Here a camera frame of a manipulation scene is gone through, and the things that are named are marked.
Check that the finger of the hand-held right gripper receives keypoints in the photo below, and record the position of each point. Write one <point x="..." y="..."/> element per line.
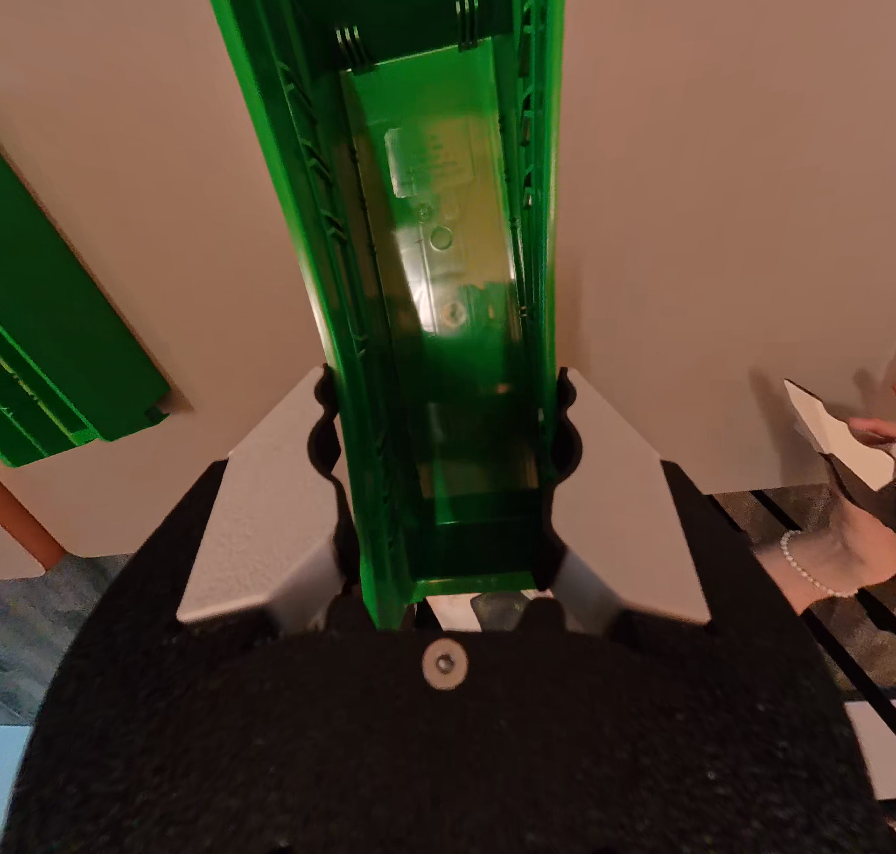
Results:
<point x="833" y="441"/>

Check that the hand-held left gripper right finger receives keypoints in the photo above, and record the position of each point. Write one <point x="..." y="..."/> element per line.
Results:
<point x="623" y="532"/>

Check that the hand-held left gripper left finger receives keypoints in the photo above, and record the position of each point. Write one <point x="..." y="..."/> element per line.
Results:
<point x="259" y="532"/>

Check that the green plastic bin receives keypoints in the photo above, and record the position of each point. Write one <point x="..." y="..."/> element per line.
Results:
<point x="448" y="273"/>
<point x="63" y="350"/>

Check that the person's right forearm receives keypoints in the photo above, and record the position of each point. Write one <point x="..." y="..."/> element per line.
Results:
<point x="840" y="553"/>

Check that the person's right hand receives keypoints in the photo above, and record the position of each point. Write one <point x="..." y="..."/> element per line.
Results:
<point x="878" y="432"/>

